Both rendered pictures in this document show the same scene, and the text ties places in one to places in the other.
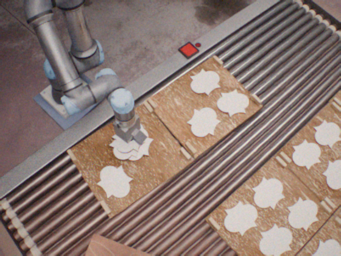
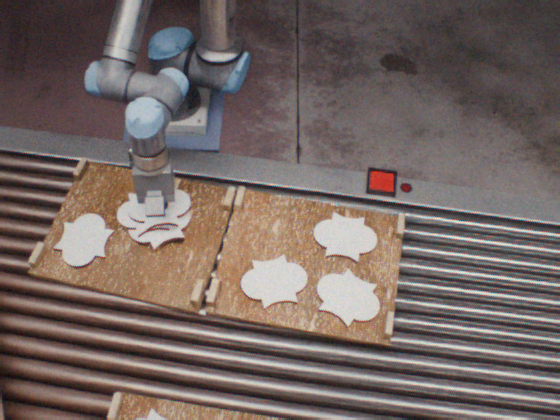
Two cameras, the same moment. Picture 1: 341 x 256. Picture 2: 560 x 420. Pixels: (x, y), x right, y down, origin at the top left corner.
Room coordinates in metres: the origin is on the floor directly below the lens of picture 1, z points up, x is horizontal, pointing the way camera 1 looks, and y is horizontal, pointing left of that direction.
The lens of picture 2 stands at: (0.17, -0.74, 2.27)
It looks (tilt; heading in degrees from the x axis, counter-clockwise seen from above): 53 degrees down; 48
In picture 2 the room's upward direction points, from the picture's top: 3 degrees clockwise
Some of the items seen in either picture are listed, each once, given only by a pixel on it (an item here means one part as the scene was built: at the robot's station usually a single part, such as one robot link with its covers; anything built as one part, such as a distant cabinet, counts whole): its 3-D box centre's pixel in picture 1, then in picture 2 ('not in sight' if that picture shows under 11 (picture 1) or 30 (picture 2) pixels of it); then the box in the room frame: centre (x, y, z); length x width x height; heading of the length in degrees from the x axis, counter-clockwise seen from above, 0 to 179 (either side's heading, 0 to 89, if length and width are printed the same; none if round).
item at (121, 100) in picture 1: (122, 104); (146, 126); (0.60, 0.16, 1.25); 0.09 x 0.08 x 0.11; 33
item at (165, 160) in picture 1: (128, 156); (136, 231); (0.53, 0.17, 0.93); 0.41 x 0.35 x 0.02; 128
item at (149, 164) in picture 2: (124, 116); (148, 152); (0.60, 0.16, 1.17); 0.08 x 0.08 x 0.05
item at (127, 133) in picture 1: (131, 128); (152, 183); (0.59, 0.15, 1.09); 0.12 x 0.09 x 0.16; 55
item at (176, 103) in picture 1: (204, 103); (309, 263); (0.80, -0.16, 0.93); 0.41 x 0.35 x 0.02; 130
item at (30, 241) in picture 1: (201, 110); (299, 270); (0.78, -0.14, 0.90); 1.95 x 0.05 x 0.05; 132
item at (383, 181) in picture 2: (188, 50); (381, 182); (1.10, -0.08, 0.92); 0.06 x 0.06 x 0.01; 42
